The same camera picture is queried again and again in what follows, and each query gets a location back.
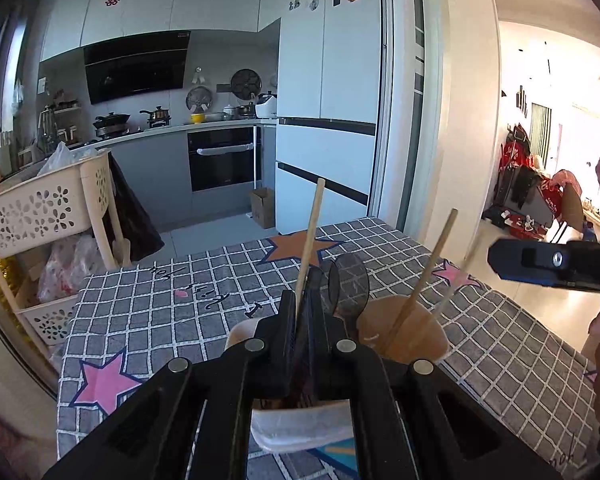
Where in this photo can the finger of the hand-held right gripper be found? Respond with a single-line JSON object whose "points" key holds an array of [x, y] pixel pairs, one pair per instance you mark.
{"points": [[530, 260]]}

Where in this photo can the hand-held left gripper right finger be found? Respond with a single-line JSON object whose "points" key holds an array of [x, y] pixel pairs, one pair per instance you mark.
{"points": [[337, 360]]}

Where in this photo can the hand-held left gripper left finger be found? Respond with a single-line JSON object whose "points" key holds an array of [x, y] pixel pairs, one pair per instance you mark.
{"points": [[280, 350]]}

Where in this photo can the white perforated utensil holder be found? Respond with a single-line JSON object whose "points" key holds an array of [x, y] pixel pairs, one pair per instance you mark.
{"points": [[300, 425]]}

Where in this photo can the black plastic spoon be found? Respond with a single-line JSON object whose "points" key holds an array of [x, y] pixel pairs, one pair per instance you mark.
{"points": [[350, 280]]}

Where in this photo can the plain wooden chopstick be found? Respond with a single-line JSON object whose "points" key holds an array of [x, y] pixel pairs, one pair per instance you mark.
{"points": [[430, 265], [312, 230]]}

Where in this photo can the pile of red bags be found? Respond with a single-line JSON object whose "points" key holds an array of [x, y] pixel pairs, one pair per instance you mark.
{"points": [[522, 190]]}

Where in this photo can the grey checked star tablecloth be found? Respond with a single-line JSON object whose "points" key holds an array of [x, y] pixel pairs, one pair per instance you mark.
{"points": [[205, 280]]}

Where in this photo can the brown cardboard box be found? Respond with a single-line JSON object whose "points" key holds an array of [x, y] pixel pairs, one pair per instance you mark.
{"points": [[263, 208]]}

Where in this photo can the black hanging bag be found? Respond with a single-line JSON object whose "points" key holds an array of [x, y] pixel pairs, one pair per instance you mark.
{"points": [[132, 220]]}

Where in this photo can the black built-in oven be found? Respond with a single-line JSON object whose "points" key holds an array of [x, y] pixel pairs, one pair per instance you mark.
{"points": [[220, 160]]}

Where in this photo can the clear plastic bag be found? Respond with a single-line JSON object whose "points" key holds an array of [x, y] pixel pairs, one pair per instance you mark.
{"points": [[70, 270]]}

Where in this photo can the white rice cooker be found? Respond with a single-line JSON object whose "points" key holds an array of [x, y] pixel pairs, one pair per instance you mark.
{"points": [[267, 106]]}

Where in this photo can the yellow bowl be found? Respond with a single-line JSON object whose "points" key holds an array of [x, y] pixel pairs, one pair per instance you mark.
{"points": [[197, 118]]}

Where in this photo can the grey hanging round rack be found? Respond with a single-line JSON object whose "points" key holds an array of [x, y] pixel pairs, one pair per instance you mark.
{"points": [[199, 99]]}

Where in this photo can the black hanging round pan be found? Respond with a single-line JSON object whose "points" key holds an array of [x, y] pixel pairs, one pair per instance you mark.
{"points": [[246, 83]]}

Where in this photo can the beige perforated storage cart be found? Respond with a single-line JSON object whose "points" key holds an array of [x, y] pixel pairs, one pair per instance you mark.
{"points": [[40, 210]]}

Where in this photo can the black wok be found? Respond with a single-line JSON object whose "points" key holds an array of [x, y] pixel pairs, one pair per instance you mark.
{"points": [[111, 121]]}

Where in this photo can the white refrigerator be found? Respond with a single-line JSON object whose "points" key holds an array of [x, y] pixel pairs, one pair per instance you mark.
{"points": [[325, 60]]}

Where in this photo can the black range hood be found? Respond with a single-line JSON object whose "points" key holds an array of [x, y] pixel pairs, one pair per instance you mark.
{"points": [[135, 67]]}

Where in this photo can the white upper kitchen cabinets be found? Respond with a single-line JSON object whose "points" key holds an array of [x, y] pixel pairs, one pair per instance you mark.
{"points": [[150, 15]]}

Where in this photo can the white sliding door frame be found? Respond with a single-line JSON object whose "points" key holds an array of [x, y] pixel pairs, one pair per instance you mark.
{"points": [[410, 85]]}

